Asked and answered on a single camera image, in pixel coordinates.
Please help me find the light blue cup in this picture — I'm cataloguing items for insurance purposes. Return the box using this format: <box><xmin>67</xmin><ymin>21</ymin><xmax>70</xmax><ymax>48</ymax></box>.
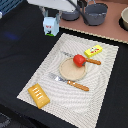
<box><xmin>43</xmin><ymin>17</ymin><xmax>59</xmax><ymax>36</ymax></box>

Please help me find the fork with orange handle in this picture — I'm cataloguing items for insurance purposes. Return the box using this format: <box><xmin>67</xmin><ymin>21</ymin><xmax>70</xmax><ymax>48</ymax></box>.
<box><xmin>49</xmin><ymin>73</ymin><xmax>89</xmax><ymax>91</ymax></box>

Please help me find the brown wooden board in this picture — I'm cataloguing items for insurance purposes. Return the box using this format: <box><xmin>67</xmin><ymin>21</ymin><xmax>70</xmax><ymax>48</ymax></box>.
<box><xmin>60</xmin><ymin>1</ymin><xmax>128</xmax><ymax>43</ymax></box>

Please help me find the small grey pot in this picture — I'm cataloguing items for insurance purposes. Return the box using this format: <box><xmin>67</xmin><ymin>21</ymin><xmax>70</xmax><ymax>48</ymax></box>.
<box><xmin>62</xmin><ymin>10</ymin><xmax>80</xmax><ymax>21</ymax></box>

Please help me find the red toy pepper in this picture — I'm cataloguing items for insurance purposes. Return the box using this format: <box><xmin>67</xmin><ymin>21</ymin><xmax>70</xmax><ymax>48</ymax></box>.
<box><xmin>73</xmin><ymin>54</ymin><xmax>86</xmax><ymax>67</ymax></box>

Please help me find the beige bowl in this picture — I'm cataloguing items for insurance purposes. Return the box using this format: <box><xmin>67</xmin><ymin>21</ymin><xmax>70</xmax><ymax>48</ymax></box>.
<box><xmin>121</xmin><ymin>7</ymin><xmax>128</xmax><ymax>30</ymax></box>

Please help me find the toy bread loaf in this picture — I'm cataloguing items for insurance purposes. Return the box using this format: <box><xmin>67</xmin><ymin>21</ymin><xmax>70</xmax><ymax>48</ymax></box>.
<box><xmin>28</xmin><ymin>84</ymin><xmax>50</xmax><ymax>109</ymax></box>

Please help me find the large grey pot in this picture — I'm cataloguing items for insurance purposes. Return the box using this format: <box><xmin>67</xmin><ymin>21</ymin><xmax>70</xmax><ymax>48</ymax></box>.
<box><xmin>85</xmin><ymin>0</ymin><xmax>108</xmax><ymax>26</ymax></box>

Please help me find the knife with orange handle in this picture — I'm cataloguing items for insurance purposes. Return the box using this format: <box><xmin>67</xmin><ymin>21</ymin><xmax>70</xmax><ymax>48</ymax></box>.
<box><xmin>63</xmin><ymin>52</ymin><xmax>101</xmax><ymax>65</ymax></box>

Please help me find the white woven placemat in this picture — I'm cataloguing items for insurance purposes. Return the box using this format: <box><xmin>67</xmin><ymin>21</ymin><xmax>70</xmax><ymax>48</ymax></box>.
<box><xmin>17</xmin><ymin>34</ymin><xmax>118</xmax><ymax>128</ymax></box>

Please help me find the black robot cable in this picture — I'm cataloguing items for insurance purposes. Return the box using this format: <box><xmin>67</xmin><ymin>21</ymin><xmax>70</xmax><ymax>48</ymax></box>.
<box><xmin>68</xmin><ymin>0</ymin><xmax>92</xmax><ymax>26</ymax></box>

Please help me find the yellow butter box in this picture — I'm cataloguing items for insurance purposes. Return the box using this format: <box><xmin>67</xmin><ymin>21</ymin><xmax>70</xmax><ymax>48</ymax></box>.
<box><xmin>84</xmin><ymin>45</ymin><xmax>102</xmax><ymax>58</ymax></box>

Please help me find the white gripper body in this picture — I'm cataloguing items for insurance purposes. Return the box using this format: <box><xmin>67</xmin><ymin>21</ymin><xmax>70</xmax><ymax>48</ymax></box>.
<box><xmin>27</xmin><ymin>0</ymin><xmax>75</xmax><ymax>12</ymax></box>

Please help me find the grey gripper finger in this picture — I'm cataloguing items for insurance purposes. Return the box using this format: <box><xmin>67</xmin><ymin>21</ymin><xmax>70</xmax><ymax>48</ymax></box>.
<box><xmin>56</xmin><ymin>10</ymin><xmax>62</xmax><ymax>22</ymax></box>
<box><xmin>41</xmin><ymin>7</ymin><xmax>48</xmax><ymax>18</ymax></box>

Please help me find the blue dish rack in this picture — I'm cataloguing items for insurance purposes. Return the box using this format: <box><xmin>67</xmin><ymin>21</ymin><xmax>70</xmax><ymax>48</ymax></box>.
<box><xmin>0</xmin><ymin>0</ymin><xmax>24</xmax><ymax>15</ymax></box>

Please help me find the round wooden plate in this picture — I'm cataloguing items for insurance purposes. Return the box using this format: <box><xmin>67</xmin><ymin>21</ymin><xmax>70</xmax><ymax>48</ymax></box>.
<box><xmin>59</xmin><ymin>58</ymin><xmax>87</xmax><ymax>81</ymax></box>

